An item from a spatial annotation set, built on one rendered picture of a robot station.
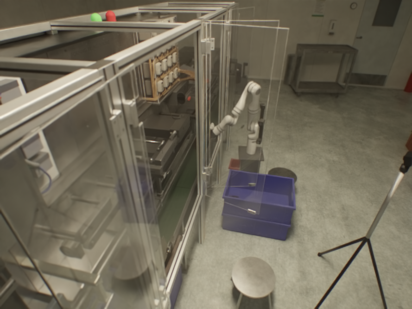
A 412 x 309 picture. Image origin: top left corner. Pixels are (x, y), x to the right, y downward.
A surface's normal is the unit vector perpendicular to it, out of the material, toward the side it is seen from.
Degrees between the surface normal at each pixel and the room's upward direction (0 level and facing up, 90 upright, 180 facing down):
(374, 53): 90
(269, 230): 90
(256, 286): 0
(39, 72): 90
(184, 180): 2
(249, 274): 0
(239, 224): 90
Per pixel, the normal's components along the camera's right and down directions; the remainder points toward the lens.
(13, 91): 0.98, 0.12
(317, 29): -0.22, 0.54
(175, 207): -0.01, -0.81
